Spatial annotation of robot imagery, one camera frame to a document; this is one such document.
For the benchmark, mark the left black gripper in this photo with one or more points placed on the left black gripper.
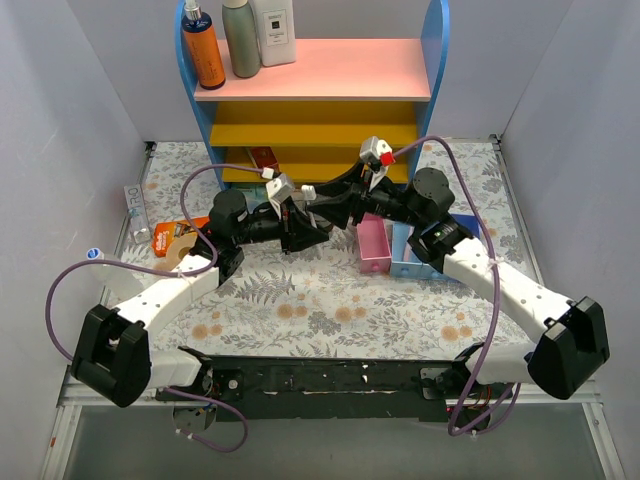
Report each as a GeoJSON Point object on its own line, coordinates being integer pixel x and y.
{"type": "Point", "coordinates": [286, 226]}

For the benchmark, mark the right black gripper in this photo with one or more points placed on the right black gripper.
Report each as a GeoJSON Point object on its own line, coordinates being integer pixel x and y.
{"type": "Point", "coordinates": [357, 201]}

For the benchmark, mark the clear textured glass tray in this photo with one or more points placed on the clear textured glass tray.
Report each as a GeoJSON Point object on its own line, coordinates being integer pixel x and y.
{"type": "Point", "coordinates": [341, 242]}

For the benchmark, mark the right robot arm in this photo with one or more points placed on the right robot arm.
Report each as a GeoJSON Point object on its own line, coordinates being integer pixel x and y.
{"type": "Point", "coordinates": [567, 339]}

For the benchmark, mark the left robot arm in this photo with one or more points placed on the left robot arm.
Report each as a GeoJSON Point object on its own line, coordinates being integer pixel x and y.
{"type": "Point", "coordinates": [114, 355]}

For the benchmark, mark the teal soap box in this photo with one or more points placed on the teal soap box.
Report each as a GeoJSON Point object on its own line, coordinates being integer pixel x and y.
{"type": "Point", "coordinates": [255, 195]}

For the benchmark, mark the pink drawer box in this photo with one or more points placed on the pink drawer box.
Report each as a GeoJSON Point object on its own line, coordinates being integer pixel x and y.
{"type": "Point", "coordinates": [374, 245]}

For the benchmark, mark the red small box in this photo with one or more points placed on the red small box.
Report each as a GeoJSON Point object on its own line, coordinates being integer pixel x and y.
{"type": "Point", "coordinates": [263, 157]}

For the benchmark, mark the light blue drawer box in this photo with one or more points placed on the light blue drawer box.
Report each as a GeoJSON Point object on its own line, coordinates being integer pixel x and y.
{"type": "Point", "coordinates": [404, 263]}

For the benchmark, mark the blue wooden shelf unit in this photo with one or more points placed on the blue wooden shelf unit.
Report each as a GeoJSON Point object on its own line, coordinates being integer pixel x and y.
{"type": "Point", "coordinates": [314, 113]}

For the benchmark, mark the orange razor package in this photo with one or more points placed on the orange razor package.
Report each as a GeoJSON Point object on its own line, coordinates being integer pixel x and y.
{"type": "Point", "coordinates": [165, 233]}

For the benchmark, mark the purple blue drawer box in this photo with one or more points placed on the purple blue drawer box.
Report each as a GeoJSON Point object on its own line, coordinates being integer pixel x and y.
{"type": "Point", "coordinates": [470, 222]}

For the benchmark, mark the clear water bottle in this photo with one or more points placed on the clear water bottle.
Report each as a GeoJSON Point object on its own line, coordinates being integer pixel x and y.
{"type": "Point", "coordinates": [121, 282]}

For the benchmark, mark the white labelled bottle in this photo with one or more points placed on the white labelled bottle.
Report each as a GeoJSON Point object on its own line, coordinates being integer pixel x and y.
{"type": "Point", "coordinates": [274, 21]}

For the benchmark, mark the grey green bottle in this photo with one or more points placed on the grey green bottle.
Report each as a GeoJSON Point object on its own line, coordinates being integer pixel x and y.
{"type": "Point", "coordinates": [241, 37]}

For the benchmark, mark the orange spray bottle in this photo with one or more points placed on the orange spray bottle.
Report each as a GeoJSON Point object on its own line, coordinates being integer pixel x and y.
{"type": "Point", "coordinates": [201, 42]}

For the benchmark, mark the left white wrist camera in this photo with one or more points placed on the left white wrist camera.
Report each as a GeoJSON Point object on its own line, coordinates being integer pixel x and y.
{"type": "Point", "coordinates": [279, 187]}

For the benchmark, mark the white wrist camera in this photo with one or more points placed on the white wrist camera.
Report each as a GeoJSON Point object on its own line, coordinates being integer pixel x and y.
{"type": "Point", "coordinates": [378, 156]}
{"type": "Point", "coordinates": [279, 187]}

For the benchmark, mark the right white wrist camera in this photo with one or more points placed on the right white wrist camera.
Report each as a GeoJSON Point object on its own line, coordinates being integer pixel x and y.
{"type": "Point", "coordinates": [378, 156]}

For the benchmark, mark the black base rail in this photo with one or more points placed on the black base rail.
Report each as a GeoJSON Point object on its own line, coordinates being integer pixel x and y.
{"type": "Point", "coordinates": [268, 388]}

